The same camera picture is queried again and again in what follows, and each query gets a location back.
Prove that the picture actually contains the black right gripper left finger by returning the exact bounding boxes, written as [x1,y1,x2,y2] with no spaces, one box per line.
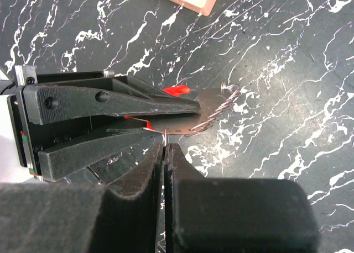
[1,144,163,252]

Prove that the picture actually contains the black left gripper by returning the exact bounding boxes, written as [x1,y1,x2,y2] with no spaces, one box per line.
[1,65,158,182]

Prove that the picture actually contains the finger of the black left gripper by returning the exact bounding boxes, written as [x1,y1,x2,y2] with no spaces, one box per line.
[23,76,200,125]

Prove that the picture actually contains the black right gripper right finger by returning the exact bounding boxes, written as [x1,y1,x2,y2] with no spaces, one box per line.
[164,144,320,252]

